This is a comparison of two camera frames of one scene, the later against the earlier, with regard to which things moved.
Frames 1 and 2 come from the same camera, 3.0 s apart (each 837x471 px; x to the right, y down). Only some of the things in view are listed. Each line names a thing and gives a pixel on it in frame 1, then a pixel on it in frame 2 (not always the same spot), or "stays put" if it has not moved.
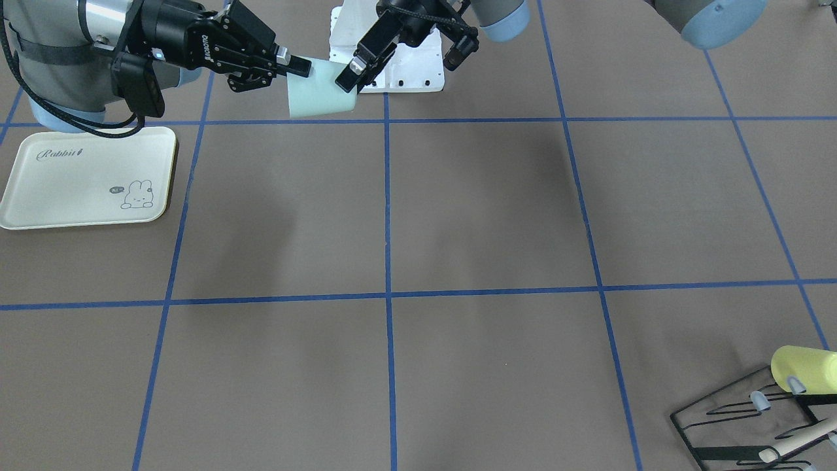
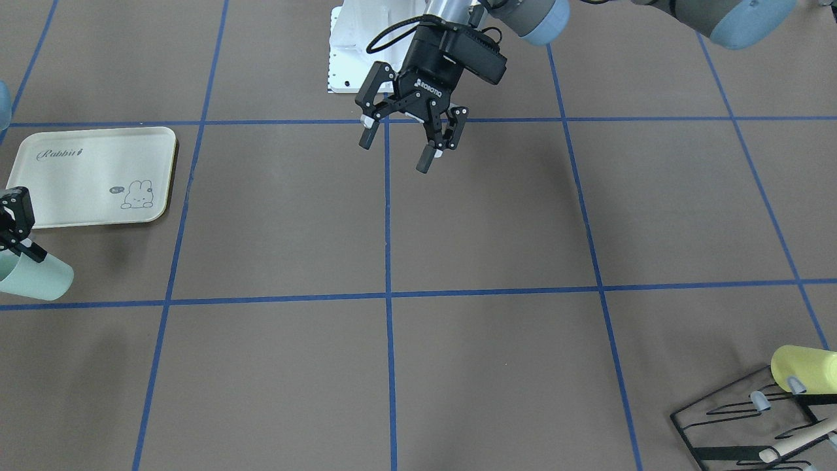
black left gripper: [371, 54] → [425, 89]
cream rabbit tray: [78, 176] stays put
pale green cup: [318, 93] → [23, 275]
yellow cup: [816, 369] stays put
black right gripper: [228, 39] → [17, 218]
